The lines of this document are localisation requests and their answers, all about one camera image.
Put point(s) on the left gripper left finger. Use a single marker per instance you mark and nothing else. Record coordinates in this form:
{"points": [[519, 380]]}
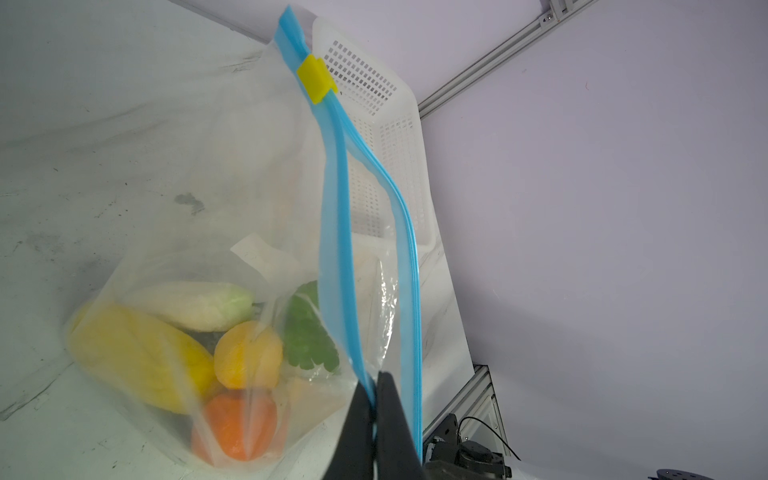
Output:
{"points": [[353, 458]]}

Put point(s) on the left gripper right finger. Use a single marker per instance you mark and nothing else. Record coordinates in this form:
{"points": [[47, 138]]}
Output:
{"points": [[396, 456]]}

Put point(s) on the orange tangerine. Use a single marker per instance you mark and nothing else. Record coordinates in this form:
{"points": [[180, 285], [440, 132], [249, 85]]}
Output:
{"points": [[244, 423]]}

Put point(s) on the yellow lemon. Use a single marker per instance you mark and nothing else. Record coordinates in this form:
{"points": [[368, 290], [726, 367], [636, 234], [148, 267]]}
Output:
{"points": [[249, 355]]}

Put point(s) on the clear zip top bag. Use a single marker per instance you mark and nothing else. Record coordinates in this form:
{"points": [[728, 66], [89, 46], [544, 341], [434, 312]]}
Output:
{"points": [[289, 193]]}

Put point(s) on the yellow corn cob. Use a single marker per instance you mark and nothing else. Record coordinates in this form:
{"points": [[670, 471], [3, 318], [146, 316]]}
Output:
{"points": [[143, 357]]}

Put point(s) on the white radish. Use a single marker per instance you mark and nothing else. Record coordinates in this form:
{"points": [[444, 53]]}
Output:
{"points": [[217, 307]]}

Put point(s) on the white plastic food basket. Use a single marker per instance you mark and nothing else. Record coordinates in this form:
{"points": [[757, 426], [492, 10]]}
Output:
{"points": [[383, 110]]}

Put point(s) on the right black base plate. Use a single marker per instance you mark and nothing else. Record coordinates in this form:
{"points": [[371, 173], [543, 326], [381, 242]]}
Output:
{"points": [[448, 455]]}

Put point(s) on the aluminium frame back bar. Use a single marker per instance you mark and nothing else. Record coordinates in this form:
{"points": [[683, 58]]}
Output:
{"points": [[557, 12]]}

